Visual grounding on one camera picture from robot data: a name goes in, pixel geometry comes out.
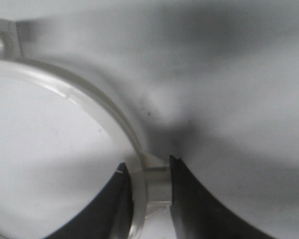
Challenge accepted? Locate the white half clamp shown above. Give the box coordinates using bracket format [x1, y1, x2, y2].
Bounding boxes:
[0, 18, 172, 239]

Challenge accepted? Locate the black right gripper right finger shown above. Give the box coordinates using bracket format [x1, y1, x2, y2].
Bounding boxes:
[169, 155, 272, 239]

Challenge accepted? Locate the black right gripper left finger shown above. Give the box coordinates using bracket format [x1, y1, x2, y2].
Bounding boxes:
[47, 163, 134, 239]

